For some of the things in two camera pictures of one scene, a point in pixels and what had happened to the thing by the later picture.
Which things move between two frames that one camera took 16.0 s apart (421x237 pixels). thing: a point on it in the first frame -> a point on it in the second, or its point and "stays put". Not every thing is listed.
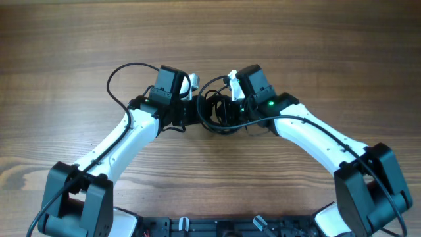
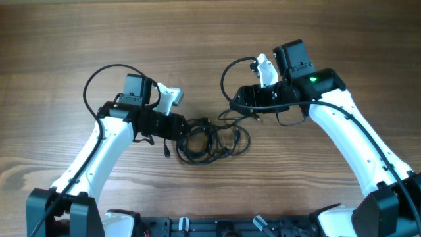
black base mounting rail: x=233 y=226 stays put
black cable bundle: x=218 y=112 -> x=205 y=141
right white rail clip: x=259 y=222 stays put
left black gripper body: x=186 y=112 -> x=157 y=124
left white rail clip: x=183 y=224 stays put
